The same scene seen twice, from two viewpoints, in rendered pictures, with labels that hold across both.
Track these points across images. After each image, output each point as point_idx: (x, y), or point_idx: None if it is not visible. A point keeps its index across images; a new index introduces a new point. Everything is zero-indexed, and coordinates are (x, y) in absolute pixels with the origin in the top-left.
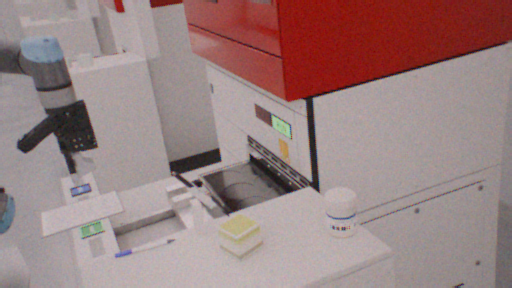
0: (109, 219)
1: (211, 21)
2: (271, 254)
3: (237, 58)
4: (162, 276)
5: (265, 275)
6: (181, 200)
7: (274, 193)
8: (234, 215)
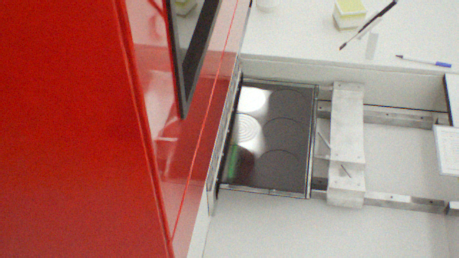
0: (444, 252)
1: (217, 49)
2: (330, 12)
3: (238, 23)
4: (415, 33)
5: None
6: (355, 152)
7: (254, 105)
8: (330, 56)
